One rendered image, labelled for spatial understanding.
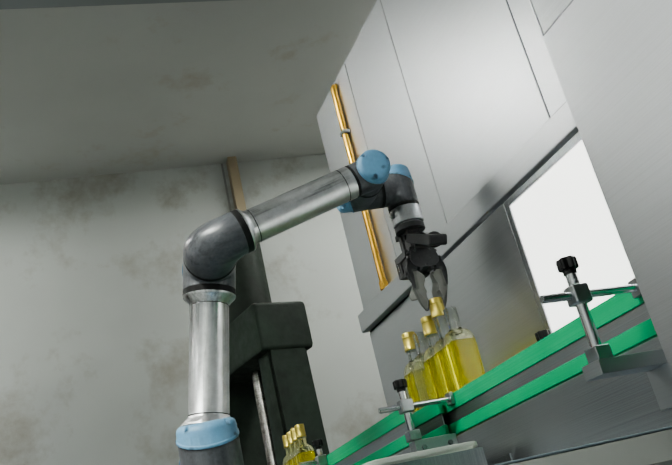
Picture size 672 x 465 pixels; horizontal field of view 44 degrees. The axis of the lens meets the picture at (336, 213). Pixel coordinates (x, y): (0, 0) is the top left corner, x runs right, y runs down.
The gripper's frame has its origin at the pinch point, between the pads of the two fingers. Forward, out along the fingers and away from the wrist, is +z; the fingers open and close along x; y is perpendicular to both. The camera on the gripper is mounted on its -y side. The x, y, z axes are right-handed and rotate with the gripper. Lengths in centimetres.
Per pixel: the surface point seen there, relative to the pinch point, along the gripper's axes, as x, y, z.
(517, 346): -11.7, -8.6, 14.4
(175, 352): -9, 345, -94
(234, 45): -38, 204, -223
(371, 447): 13.1, 23.6, 25.3
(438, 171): -14.9, 6.4, -36.5
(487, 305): -11.8, -1.9, 2.6
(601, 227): -11.3, -46.0, 3.7
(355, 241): -16, 67, -44
